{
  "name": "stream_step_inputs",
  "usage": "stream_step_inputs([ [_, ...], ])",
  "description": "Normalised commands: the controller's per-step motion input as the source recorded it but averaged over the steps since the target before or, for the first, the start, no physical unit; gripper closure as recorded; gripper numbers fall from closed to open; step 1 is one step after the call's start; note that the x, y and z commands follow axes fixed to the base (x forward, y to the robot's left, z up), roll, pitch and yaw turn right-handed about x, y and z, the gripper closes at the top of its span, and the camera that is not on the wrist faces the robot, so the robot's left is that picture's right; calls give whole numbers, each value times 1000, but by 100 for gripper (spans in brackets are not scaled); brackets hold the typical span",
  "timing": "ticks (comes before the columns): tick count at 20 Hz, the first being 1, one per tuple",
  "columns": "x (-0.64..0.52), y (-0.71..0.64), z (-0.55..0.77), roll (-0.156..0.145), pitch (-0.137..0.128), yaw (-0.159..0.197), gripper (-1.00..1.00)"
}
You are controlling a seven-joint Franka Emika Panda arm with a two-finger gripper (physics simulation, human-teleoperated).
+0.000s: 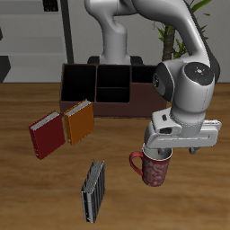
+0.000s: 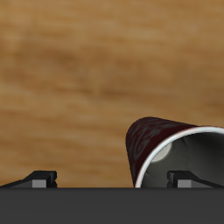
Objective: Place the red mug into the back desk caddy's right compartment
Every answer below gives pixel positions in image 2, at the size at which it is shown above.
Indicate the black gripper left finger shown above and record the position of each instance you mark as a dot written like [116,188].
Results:
[40,178]

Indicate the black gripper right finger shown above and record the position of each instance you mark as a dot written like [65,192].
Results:
[183,178]

